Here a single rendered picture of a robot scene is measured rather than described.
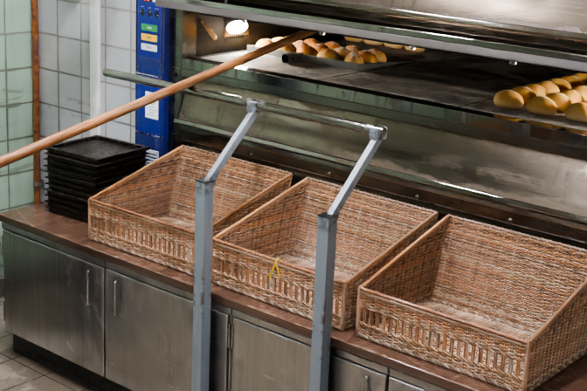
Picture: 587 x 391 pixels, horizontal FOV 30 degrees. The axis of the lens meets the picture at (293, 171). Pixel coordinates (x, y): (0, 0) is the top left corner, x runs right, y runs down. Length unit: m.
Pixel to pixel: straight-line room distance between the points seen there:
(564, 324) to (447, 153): 0.74
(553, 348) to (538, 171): 0.58
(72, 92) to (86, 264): 1.02
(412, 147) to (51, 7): 1.87
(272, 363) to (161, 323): 0.49
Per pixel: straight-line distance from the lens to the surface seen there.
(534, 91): 3.69
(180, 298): 3.62
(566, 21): 3.23
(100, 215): 3.91
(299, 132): 3.84
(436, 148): 3.53
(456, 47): 3.25
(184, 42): 4.20
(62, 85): 4.77
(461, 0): 3.40
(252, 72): 3.95
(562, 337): 3.08
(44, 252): 4.13
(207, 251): 3.42
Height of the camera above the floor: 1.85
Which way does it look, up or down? 15 degrees down
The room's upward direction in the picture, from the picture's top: 3 degrees clockwise
